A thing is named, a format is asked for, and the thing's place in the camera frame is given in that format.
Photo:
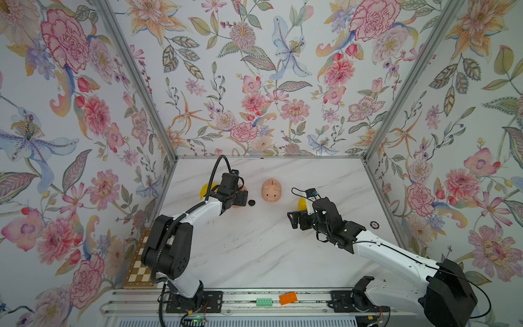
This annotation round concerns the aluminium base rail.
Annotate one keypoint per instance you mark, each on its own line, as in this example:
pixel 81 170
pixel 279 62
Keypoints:
pixel 236 302

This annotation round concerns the aluminium frame corner post left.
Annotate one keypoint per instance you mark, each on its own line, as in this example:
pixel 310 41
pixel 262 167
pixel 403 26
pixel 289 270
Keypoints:
pixel 111 24

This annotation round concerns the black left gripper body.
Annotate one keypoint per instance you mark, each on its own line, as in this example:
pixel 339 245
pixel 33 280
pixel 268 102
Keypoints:
pixel 238 198

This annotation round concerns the orange tag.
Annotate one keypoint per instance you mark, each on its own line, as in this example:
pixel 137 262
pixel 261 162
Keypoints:
pixel 288 298

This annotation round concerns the green terminal block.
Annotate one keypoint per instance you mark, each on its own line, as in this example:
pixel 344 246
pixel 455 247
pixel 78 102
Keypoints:
pixel 264 302

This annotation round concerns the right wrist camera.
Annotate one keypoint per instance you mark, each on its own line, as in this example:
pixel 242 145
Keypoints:
pixel 311 194

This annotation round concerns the pink piggy bank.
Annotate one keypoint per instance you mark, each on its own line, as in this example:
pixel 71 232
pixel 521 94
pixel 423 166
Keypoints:
pixel 271 190
pixel 240 197

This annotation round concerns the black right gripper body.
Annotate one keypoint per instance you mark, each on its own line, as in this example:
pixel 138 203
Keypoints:
pixel 308 222

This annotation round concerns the aluminium frame corner post right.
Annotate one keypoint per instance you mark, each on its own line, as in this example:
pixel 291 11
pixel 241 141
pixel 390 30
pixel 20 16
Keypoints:
pixel 447 16

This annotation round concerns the wooden checker board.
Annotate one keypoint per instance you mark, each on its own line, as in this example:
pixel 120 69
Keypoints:
pixel 138 276

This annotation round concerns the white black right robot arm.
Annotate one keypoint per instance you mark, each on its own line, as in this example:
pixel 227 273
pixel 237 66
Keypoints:
pixel 439 291

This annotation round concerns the aluminium frame corner post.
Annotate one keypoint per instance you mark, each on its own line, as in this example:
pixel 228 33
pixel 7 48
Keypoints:
pixel 447 16
pixel 111 24

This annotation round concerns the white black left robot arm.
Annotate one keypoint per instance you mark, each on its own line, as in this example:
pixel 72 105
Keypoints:
pixel 168 249

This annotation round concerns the yellow piggy bank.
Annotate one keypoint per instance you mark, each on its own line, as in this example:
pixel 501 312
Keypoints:
pixel 302 204
pixel 203 191

